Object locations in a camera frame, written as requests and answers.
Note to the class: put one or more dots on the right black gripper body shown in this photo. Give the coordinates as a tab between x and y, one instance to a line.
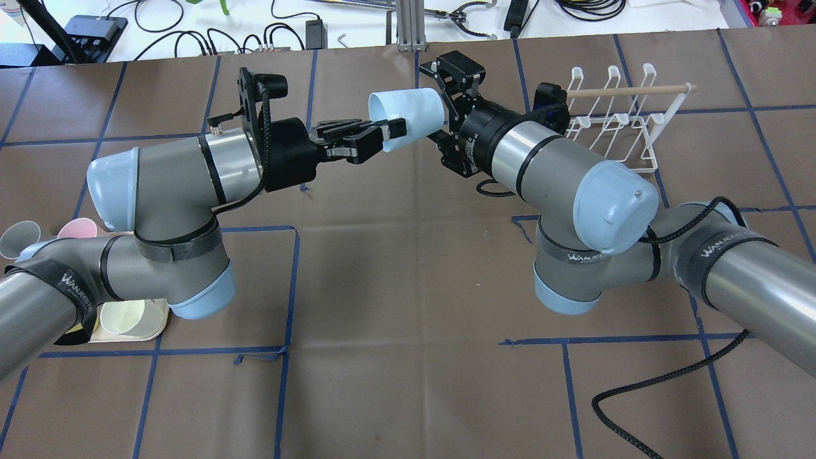
479	132

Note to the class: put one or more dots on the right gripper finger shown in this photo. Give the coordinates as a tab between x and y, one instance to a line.
429	68
440	136

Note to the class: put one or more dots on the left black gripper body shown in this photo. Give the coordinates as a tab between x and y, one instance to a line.
290	155

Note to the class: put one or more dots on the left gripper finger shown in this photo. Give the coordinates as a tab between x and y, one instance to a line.
342	128
372	132

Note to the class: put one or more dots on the light blue ikea cup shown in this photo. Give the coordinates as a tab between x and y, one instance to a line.
421	108

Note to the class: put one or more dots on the white ikea cup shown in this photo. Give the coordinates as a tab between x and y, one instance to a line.
134	318

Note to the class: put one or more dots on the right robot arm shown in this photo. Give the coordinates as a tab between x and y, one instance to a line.
601	226

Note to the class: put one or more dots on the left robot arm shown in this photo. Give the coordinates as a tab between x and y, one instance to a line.
162	205

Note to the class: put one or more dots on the pink ikea cup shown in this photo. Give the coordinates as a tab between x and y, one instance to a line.
80	228

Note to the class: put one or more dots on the yellow ikea cup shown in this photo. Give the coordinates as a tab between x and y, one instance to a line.
82	331

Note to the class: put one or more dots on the reacher grabber tool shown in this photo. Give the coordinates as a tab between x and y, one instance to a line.
458	16

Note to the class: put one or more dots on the black power adapter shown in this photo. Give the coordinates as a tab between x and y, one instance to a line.
515	17

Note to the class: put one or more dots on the cream serving tray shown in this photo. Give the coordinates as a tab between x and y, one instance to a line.
101	336

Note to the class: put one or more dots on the red plastic tray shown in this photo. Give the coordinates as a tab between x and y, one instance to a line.
779	13

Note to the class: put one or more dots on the aluminium frame post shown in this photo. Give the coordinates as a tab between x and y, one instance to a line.
411	25

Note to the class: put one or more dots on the white wire cup rack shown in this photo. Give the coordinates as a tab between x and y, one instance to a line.
623	123

